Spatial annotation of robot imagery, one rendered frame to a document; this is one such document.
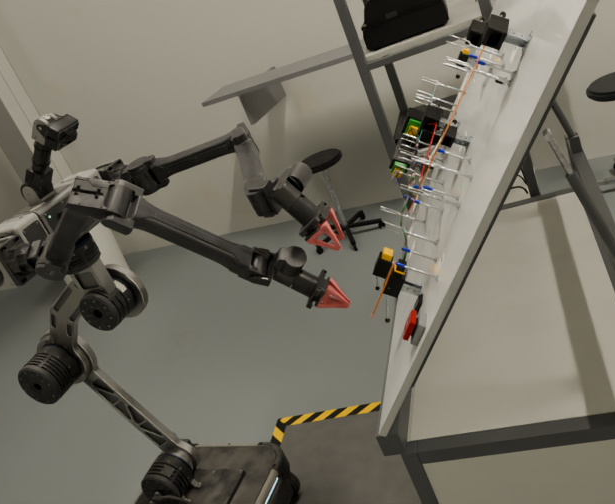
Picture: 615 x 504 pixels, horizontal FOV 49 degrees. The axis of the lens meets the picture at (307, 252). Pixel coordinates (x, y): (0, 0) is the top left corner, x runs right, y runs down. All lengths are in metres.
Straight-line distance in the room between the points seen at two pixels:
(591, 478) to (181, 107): 4.36
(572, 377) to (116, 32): 4.48
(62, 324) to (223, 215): 3.27
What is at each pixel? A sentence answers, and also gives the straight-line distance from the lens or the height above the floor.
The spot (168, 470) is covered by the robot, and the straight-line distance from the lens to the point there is 2.69.
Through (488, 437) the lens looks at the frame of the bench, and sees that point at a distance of 1.62.
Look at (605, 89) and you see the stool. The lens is 3.92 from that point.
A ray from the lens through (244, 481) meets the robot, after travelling 2.70.
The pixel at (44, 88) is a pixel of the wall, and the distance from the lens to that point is 6.13.
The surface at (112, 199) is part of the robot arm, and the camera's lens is 1.53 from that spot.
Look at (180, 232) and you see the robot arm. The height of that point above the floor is 1.43.
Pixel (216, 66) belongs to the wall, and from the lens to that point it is 5.13.
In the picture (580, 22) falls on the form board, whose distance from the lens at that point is 1.18.
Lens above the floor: 1.91
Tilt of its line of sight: 24 degrees down
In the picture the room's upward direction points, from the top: 24 degrees counter-clockwise
